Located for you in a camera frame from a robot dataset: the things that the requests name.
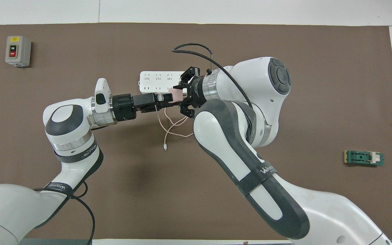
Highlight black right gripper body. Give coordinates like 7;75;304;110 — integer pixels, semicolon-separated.
186;76;208;107

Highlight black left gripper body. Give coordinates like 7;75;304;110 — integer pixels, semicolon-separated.
112;93;158;122

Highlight pink charger block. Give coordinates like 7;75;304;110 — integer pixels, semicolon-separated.
168;87;184;103

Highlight pink charging cable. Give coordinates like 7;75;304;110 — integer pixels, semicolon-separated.
155;102;195;151

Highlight white power strip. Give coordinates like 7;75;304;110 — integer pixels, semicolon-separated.
139;71;186;94

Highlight brown table mat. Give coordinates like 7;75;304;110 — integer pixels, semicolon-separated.
0;22;392;240

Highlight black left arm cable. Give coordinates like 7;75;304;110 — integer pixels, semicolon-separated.
33;181;96;245

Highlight grey on-off switch box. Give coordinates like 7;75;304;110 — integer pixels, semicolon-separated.
5;36;32;67

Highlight green knife switch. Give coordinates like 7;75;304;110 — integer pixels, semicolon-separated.
344;150;385;167

